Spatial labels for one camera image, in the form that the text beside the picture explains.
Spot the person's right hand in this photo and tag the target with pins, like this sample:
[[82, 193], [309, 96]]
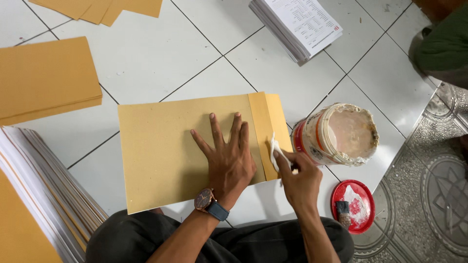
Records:
[[301, 182]]

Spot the small glue brush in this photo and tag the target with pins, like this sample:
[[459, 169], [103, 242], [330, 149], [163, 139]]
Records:
[[343, 213]]

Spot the white glue cloth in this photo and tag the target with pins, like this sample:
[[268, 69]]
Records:
[[275, 153]]

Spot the brown paper envelope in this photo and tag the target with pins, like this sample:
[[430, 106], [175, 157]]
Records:
[[190, 153]]

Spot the person's right fingers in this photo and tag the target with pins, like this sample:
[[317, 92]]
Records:
[[287, 160]]

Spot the spread brown envelopes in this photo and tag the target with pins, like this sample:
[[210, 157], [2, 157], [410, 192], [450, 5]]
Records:
[[98, 9]]

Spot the red can lid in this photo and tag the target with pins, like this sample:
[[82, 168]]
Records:
[[353, 206]]

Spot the person's dark trousers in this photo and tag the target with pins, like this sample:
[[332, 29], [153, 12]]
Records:
[[219, 241]]

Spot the stack of brown envelopes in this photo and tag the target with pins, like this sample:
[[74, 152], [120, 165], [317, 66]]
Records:
[[45, 80]]

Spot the glue can with red label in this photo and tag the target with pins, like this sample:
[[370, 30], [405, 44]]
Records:
[[336, 135]]

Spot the pile of filled envelopes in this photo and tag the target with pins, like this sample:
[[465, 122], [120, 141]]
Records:
[[40, 197]]

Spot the person's left hand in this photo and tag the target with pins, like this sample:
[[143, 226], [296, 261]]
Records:
[[228, 166]]

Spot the stack of printed white papers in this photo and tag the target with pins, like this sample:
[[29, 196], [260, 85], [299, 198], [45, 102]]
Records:
[[298, 25]]

